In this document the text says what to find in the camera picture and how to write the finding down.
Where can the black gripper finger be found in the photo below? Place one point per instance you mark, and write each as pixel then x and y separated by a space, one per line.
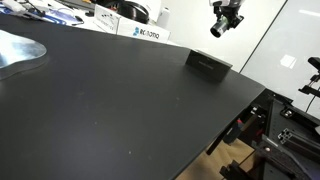
pixel 237 20
pixel 217 12

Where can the grey robot gripper body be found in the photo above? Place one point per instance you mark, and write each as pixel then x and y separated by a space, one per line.
pixel 226 2

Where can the small silver black cylinder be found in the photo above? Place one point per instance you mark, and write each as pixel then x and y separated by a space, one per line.
pixel 218 30

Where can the flat black box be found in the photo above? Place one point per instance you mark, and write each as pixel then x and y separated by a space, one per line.
pixel 208 65

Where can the white Robotiq cardboard box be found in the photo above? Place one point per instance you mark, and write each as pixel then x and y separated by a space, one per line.
pixel 146 31

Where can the aluminium extrusion bar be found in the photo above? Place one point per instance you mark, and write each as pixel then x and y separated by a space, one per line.
pixel 298 140

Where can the blue plastic bag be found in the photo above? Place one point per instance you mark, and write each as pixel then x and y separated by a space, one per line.
pixel 55 16

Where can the black camera on stand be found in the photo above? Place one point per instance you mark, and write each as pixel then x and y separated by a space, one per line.
pixel 314 63

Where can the black metal table frame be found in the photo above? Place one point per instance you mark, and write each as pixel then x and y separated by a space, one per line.
pixel 276 160

